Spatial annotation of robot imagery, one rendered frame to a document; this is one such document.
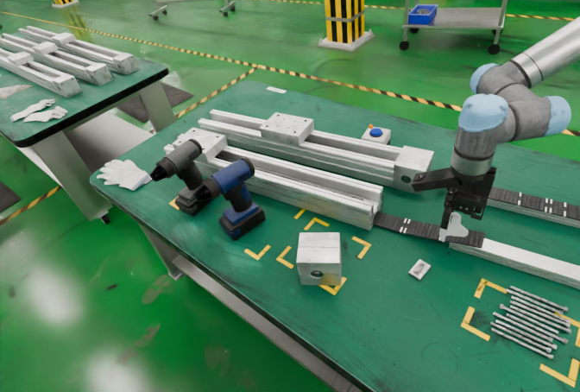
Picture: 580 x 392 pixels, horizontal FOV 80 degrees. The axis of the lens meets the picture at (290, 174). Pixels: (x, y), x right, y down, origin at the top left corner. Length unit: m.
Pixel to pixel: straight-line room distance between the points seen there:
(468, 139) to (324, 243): 0.39
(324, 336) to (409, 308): 0.20
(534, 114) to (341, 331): 0.58
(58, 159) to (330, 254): 1.78
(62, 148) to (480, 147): 2.05
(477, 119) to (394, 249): 0.41
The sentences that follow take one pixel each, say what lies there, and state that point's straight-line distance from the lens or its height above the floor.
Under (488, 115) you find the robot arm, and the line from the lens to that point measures 0.72.
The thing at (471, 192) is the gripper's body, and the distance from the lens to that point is 0.86.
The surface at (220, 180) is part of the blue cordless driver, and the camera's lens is 0.91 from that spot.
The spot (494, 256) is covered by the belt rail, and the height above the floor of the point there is 0.80.
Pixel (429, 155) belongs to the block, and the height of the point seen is 0.87.
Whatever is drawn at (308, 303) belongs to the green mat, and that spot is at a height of 0.78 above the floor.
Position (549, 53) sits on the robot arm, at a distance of 0.90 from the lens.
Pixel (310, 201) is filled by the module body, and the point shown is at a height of 0.82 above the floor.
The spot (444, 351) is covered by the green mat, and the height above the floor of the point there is 0.78.
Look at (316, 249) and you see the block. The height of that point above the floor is 0.87.
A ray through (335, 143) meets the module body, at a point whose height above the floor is 0.84.
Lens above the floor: 1.55
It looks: 40 degrees down
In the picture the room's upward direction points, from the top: 11 degrees counter-clockwise
